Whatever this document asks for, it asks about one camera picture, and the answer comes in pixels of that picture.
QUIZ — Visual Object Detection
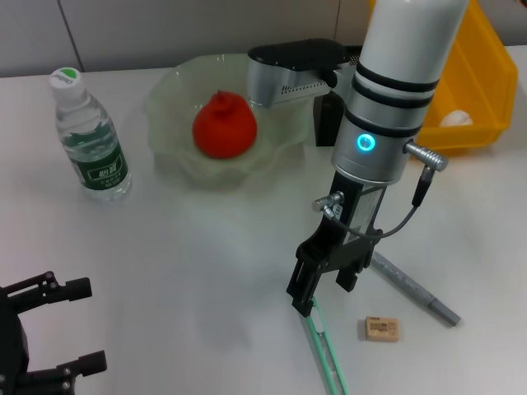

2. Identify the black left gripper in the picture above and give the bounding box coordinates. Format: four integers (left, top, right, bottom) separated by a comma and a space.
0, 270, 108, 395

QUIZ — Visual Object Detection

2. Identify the white paper ball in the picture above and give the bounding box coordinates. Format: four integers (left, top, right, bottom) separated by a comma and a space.
439, 109, 474, 128

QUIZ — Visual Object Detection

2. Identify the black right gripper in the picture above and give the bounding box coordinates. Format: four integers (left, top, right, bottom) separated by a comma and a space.
287, 170, 390, 318

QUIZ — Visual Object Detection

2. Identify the grey marker pen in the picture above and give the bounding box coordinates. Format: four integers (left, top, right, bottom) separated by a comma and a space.
370, 250, 461, 328

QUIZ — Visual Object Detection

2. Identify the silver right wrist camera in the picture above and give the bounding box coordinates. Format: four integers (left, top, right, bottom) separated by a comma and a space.
246, 38, 357, 109

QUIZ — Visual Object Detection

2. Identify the grey right gripper cable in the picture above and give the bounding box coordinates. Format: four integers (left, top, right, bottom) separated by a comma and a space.
314, 142, 449, 239

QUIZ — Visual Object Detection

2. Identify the clear green-label water bottle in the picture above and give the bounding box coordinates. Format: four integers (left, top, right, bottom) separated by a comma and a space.
49, 67, 133, 203

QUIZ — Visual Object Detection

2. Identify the small beige eraser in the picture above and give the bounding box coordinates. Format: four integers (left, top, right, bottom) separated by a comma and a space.
364, 315, 399, 342

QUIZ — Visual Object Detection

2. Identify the black mesh pen holder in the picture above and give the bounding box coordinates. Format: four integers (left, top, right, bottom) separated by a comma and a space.
313, 44, 363, 148

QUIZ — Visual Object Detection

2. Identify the yellow plastic bin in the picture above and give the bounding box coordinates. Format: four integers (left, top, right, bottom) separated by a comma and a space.
368, 0, 519, 157

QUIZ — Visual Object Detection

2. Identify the green glass fruit bowl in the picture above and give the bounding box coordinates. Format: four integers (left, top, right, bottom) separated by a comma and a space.
144, 53, 310, 193

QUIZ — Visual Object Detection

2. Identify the red-orange fruit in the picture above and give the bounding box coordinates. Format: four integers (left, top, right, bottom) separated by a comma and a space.
192, 89, 259, 160

